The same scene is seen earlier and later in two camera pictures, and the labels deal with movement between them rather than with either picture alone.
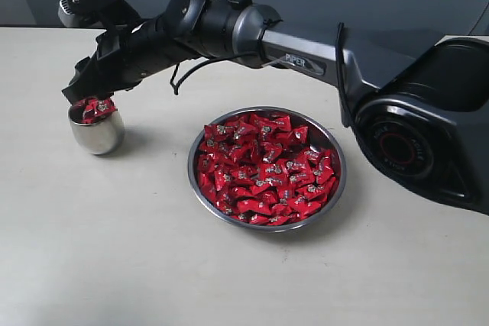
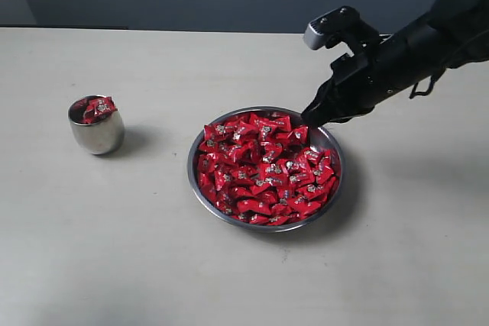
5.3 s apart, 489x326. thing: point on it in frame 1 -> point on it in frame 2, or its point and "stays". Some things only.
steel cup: [100, 137] stays
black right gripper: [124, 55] -> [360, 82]
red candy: [100, 108] stays
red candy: [85, 111] stays
